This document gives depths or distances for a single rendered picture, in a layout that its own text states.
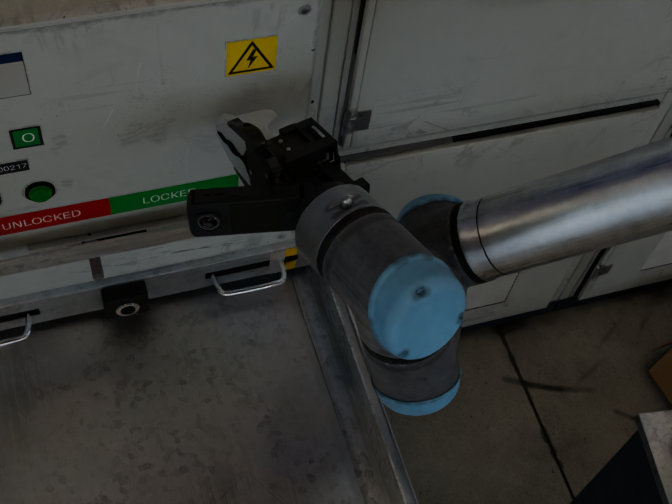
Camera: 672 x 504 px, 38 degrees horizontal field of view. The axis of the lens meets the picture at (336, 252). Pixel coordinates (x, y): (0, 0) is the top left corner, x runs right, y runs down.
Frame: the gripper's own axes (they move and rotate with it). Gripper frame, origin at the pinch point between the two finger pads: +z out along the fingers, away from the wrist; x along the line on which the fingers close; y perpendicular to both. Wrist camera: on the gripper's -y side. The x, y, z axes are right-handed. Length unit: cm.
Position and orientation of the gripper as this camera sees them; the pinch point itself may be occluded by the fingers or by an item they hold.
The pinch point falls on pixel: (218, 127)
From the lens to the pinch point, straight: 110.7
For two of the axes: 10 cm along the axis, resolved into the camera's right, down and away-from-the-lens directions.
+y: 8.4, -4.0, 3.6
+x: -0.4, -7.2, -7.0
